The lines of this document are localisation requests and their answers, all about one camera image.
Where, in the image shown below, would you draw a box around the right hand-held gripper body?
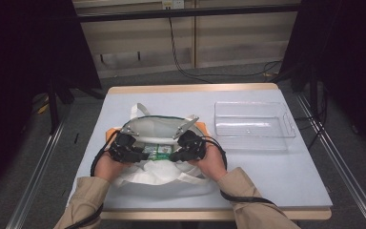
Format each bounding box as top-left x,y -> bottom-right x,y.
172,115 -> 208,161

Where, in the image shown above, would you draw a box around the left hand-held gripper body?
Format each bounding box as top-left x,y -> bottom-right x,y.
108,124 -> 141,164

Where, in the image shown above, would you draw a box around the small green white packet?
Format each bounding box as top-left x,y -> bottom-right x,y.
157,144 -> 173,162
143,144 -> 159,160

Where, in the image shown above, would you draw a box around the cream canvas tote bag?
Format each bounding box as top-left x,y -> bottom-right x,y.
104,102 -> 213,189

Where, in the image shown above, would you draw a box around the person's right hand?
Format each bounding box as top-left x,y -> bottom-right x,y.
189,143 -> 228,182

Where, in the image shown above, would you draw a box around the person's left hand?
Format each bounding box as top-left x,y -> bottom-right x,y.
93,153 -> 132,183

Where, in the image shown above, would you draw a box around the clear plastic storage box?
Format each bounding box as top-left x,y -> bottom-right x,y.
213,100 -> 297,151

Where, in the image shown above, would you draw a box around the black metal stand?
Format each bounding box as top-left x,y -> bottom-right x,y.
47,79 -> 61,135

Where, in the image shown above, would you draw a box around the dark curtain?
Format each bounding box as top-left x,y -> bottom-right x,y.
0,0 -> 103,203
277,0 -> 366,160

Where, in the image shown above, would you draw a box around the black horizontal metal bar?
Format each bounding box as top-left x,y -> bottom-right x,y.
75,3 -> 301,23

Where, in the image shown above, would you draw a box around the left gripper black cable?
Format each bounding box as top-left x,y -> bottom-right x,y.
65,129 -> 122,229

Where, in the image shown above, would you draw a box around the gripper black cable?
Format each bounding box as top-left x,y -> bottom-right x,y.
65,129 -> 122,229
199,135 -> 277,206

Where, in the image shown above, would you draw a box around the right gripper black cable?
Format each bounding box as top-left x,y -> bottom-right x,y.
199,135 -> 277,206

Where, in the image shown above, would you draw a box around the metal floor rail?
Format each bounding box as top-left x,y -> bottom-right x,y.
5,117 -> 67,229
295,94 -> 366,229

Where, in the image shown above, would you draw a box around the hanging black power cable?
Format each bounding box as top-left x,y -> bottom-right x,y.
168,17 -> 284,84

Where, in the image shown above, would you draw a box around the black floor cables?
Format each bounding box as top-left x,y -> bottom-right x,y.
294,90 -> 330,151

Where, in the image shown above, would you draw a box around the white wall socket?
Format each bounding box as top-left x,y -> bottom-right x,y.
161,0 -> 185,10

